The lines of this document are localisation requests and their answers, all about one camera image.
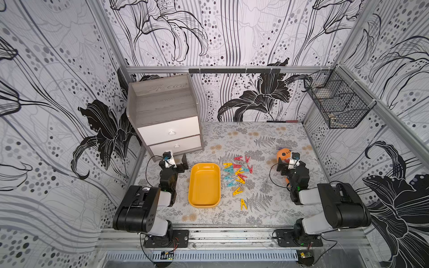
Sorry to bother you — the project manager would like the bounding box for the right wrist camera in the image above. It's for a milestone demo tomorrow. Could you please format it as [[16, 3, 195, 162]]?
[[289, 152, 301, 169]]

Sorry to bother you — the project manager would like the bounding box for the black wire wall basket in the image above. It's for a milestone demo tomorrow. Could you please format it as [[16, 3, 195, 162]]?
[[303, 69, 376, 129]]

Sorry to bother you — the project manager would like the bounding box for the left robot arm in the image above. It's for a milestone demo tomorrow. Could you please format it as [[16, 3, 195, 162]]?
[[112, 151, 189, 241]]

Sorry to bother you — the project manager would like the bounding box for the grey wooden drawer cabinet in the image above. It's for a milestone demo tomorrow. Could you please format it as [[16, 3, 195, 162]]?
[[126, 75, 203, 156]]

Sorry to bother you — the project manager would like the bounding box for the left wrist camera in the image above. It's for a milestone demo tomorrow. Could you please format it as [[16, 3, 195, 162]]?
[[163, 150, 177, 168]]

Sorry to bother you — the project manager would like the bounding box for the orange shark plush toy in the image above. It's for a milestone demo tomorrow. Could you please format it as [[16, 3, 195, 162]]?
[[277, 148, 292, 184]]

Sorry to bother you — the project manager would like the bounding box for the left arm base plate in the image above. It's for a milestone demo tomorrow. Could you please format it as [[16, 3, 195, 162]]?
[[143, 230, 189, 249]]

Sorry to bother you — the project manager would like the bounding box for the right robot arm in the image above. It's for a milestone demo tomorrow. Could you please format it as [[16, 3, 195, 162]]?
[[277, 157, 372, 240]]

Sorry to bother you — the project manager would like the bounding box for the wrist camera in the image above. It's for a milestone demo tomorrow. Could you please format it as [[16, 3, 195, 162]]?
[[289, 152, 301, 169], [163, 150, 177, 168]]

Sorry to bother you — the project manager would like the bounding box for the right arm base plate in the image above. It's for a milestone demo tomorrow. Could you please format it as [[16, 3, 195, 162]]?
[[272, 229, 323, 248]]

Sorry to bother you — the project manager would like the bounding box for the red clothespin far pair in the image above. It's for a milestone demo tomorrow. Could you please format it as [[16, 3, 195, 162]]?
[[234, 155, 250, 163]]

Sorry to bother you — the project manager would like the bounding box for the white slotted cable duct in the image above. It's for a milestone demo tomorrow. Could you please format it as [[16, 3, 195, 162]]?
[[106, 250, 298, 262]]

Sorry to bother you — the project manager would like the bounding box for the yellow plastic storage tray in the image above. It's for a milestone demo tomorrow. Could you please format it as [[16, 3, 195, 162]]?
[[188, 163, 221, 209]]

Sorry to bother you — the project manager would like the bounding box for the black bar on rail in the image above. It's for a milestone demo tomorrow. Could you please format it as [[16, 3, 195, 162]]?
[[188, 68, 280, 74]]

